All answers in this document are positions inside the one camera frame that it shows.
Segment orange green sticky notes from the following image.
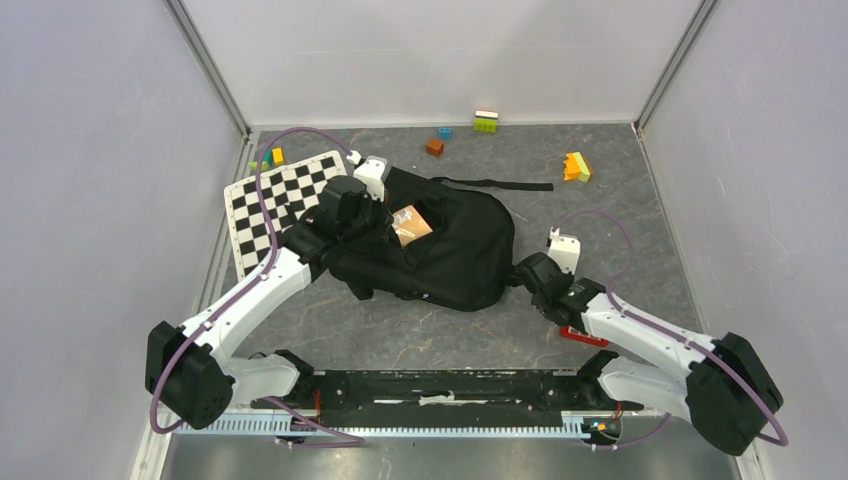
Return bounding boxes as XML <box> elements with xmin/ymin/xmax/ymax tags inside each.
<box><xmin>563</xmin><ymin>152</ymin><xmax>593</xmax><ymax>183</ymax></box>

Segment yellow wooden block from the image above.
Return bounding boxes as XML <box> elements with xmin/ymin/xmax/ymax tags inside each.
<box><xmin>270</xmin><ymin>147</ymin><xmax>285</xmax><ymax>165</ymax></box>

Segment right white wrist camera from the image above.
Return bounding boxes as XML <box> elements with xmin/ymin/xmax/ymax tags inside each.
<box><xmin>547</xmin><ymin>227</ymin><xmax>581</xmax><ymax>274</ymax></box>

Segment black white chessboard mat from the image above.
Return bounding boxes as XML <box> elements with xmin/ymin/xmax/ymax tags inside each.
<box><xmin>223</xmin><ymin>151</ymin><xmax>346</xmax><ymax>280</ymax></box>

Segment orange spiral notepad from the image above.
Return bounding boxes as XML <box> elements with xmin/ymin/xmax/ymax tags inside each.
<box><xmin>392</xmin><ymin>205</ymin><xmax>433</xmax><ymax>247</ymax></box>

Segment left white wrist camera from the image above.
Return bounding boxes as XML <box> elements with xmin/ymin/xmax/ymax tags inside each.
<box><xmin>346</xmin><ymin>150</ymin><xmax>390</xmax><ymax>202</ymax></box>

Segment orange brown cube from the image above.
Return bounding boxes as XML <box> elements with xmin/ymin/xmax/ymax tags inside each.
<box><xmin>425</xmin><ymin>138</ymin><xmax>445</xmax><ymax>157</ymax></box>

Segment black backpack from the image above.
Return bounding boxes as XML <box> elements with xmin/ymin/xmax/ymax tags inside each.
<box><xmin>329</xmin><ymin>169</ymin><xmax>555</xmax><ymax>312</ymax></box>

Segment green white lego brick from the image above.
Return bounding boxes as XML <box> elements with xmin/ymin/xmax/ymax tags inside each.
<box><xmin>473</xmin><ymin>110</ymin><xmax>499</xmax><ymax>134</ymax></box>

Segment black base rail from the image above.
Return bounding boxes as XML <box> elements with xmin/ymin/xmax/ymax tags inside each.
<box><xmin>272</xmin><ymin>350</ymin><xmax>645</xmax><ymax>433</ymax></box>

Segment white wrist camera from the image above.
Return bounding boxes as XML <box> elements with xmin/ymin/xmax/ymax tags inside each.
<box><xmin>547</xmin><ymin>227</ymin><xmax>581</xmax><ymax>274</ymax></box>
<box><xmin>346</xmin><ymin>150</ymin><xmax>390</xmax><ymax>202</ymax></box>

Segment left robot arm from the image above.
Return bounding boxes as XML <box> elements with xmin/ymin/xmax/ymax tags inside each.
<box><xmin>144</xmin><ymin>176</ymin><xmax>392</xmax><ymax>433</ymax></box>

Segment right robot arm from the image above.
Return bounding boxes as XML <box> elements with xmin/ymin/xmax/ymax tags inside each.
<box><xmin>509</xmin><ymin>253</ymin><xmax>789</xmax><ymax>456</ymax></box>

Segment green half-round block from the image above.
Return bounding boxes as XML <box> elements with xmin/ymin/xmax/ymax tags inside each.
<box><xmin>249</xmin><ymin>162</ymin><xmax>272</xmax><ymax>172</ymax></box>

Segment red calculator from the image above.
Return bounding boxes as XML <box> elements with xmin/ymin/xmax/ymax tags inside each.
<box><xmin>559</xmin><ymin>327</ymin><xmax>609</xmax><ymax>348</ymax></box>

